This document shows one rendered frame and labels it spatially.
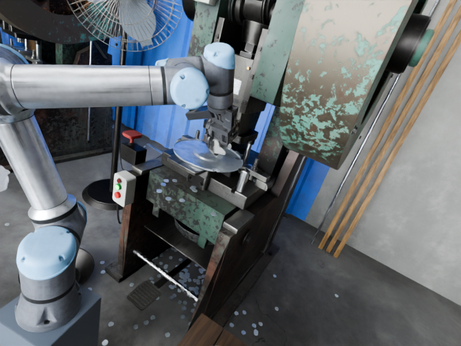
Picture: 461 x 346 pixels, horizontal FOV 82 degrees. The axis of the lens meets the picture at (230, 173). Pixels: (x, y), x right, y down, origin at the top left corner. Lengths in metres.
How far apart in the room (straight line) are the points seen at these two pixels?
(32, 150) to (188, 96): 0.41
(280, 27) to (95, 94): 0.61
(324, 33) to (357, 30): 0.06
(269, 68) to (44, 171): 0.71
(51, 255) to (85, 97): 0.39
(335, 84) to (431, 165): 1.66
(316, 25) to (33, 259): 0.78
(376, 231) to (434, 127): 0.84
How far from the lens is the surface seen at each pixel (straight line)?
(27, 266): 0.77
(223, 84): 0.70
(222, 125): 0.79
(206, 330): 1.03
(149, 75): 0.55
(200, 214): 1.06
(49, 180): 0.81
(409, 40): 0.93
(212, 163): 1.02
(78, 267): 1.63
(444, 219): 2.34
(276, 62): 0.93
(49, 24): 2.07
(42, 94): 0.57
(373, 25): 0.60
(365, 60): 0.60
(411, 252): 2.45
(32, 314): 0.88
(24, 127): 0.76
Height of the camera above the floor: 1.21
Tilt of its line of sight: 25 degrees down
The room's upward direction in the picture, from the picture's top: 17 degrees clockwise
